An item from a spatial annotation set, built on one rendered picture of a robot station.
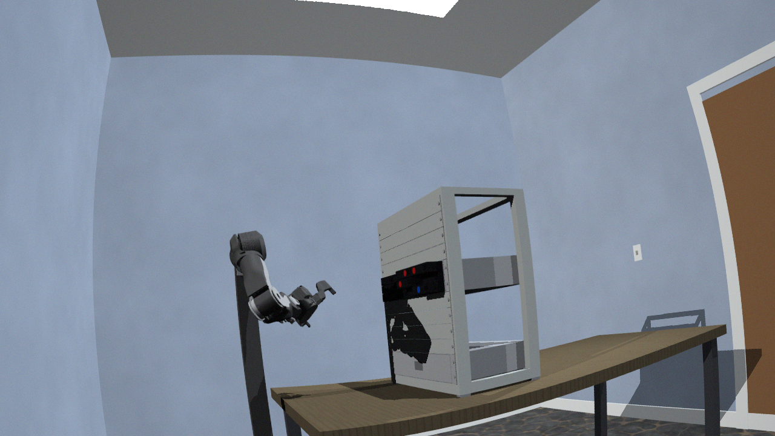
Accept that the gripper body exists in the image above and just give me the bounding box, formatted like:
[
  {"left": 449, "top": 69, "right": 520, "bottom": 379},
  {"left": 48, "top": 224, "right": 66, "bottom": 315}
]
[{"left": 289, "top": 286, "right": 318, "bottom": 324}]

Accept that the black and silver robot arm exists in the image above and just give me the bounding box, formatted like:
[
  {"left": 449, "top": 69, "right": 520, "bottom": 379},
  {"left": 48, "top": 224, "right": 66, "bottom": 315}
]
[{"left": 229, "top": 231, "right": 302, "bottom": 324}]

